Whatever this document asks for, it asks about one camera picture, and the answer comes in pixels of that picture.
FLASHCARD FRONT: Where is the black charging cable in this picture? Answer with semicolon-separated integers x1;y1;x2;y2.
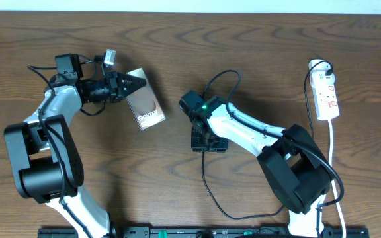
200;59;335;221

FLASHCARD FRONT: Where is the white power strip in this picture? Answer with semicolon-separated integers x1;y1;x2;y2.
310;71;340;121

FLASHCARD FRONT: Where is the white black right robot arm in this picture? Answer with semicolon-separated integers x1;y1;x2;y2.
179;91;337;237

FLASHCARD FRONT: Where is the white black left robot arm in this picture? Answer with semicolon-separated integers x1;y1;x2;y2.
4;50;147;237

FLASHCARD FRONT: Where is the white USB charger adapter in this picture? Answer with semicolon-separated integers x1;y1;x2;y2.
308;59;333;76

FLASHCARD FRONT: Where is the white power strip cord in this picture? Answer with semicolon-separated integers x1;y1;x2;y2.
327;119;347;238

